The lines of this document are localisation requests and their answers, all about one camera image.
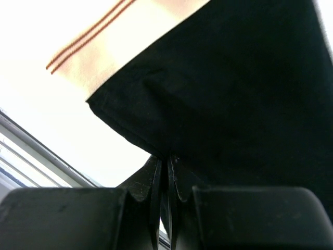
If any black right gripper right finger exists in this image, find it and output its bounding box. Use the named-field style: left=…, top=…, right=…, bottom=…
left=168, top=156, right=332, bottom=249

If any black underwear with beige waistband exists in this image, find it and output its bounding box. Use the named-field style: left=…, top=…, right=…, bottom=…
left=46, top=1, right=332, bottom=211

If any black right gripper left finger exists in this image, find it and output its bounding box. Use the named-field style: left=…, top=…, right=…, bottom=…
left=1, top=156, right=162, bottom=249

